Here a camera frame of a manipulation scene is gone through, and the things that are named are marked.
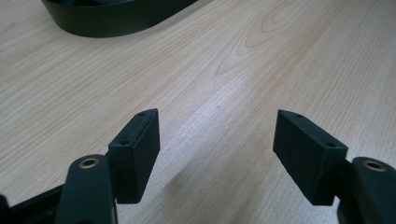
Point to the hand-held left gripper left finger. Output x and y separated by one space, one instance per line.
134 161

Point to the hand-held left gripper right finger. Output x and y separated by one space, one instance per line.
311 161

